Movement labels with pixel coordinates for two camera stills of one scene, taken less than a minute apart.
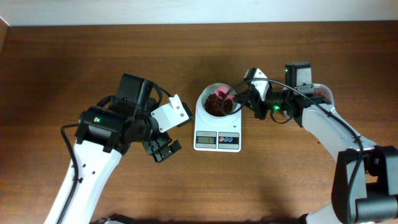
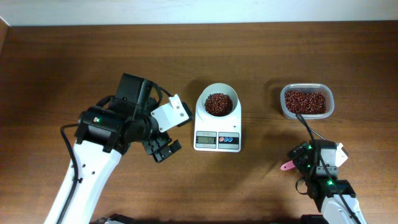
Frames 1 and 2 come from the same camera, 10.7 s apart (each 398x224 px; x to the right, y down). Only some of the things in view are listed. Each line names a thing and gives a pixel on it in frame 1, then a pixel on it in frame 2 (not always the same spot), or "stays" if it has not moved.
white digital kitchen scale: (217, 134) stays
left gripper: (162, 140) stays
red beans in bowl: (212, 105) stays
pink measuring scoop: (222, 90) to (287, 165)
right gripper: (258, 106) to (302, 157)
